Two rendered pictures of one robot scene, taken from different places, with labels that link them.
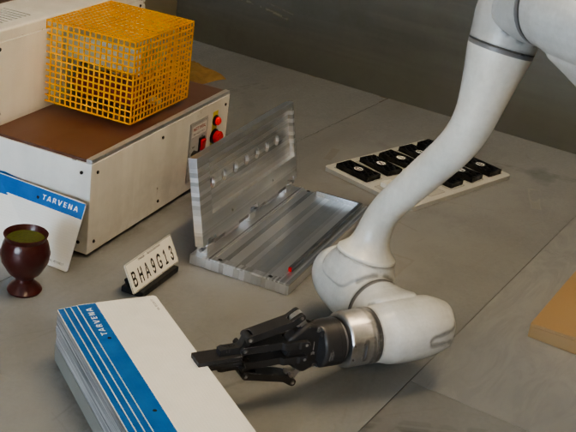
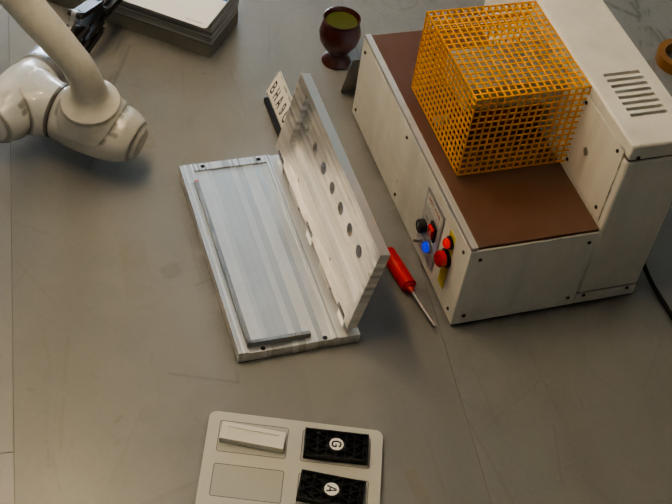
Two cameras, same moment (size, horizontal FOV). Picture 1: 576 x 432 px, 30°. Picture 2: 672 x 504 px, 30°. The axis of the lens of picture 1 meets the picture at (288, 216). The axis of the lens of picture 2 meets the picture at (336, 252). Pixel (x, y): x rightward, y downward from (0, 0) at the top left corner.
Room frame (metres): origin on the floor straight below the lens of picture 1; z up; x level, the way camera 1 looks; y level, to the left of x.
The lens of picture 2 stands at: (3.11, -0.96, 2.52)
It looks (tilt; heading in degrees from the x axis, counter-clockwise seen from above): 47 degrees down; 135
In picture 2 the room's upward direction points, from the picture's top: 10 degrees clockwise
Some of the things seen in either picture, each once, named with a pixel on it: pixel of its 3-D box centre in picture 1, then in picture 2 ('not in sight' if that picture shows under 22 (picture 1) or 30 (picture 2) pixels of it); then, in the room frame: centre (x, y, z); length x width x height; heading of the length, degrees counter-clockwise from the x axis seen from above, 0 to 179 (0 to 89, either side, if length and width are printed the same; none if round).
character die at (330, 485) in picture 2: (381, 165); (331, 491); (2.43, -0.20, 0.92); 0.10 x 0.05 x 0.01; 43
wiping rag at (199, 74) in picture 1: (188, 69); not in sight; (3.01, 0.35, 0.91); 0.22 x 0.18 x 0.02; 39
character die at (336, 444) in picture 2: (357, 171); (336, 446); (2.37, -0.15, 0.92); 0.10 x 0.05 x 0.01; 49
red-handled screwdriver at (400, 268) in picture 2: not in sight; (410, 287); (2.19, 0.16, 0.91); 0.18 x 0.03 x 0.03; 167
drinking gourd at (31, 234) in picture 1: (25, 261); (338, 39); (1.63, 0.44, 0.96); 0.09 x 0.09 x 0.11
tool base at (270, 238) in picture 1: (286, 230); (265, 247); (1.98, 0.00, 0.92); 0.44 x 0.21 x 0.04; 159
